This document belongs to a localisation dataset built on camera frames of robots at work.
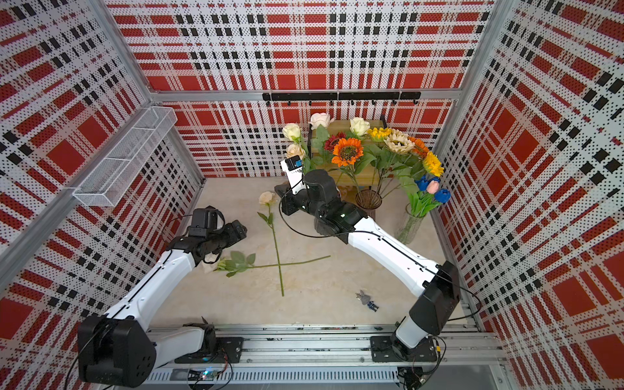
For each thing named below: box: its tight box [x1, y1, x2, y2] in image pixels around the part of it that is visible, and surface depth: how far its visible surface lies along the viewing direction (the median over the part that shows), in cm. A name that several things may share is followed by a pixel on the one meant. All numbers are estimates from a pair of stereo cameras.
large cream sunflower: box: [383, 129, 416, 155], surface depth 73 cm
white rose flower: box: [349, 117, 371, 136], surface depth 80 cm
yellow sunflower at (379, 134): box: [367, 126, 393, 143], surface depth 77 cm
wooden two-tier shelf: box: [307, 119, 387, 187], surface depth 80 cm
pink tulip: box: [426, 179, 440, 195], surface depth 77 cm
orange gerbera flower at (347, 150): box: [331, 137, 364, 167], surface depth 72 cm
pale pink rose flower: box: [308, 112, 335, 130], surface depth 80 cm
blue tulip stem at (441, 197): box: [419, 188, 451, 218], surface depth 78 cm
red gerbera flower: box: [323, 130, 347, 152], surface depth 80 cm
